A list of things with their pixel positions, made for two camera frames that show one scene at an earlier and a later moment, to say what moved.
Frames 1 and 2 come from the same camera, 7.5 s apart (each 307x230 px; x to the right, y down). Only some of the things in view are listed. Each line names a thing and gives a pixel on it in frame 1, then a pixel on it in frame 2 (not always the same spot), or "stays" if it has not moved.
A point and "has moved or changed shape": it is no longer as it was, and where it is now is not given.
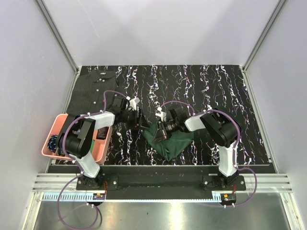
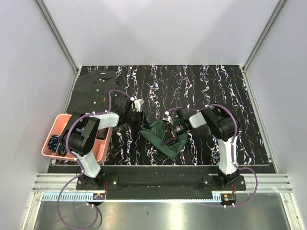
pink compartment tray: [53, 125] stays
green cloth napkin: [172, 146] has moved or changed shape
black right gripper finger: [159, 135] to [169, 138]
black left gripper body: [130, 118] stays
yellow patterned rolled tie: [61, 153] stays
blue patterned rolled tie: [52, 143] stays
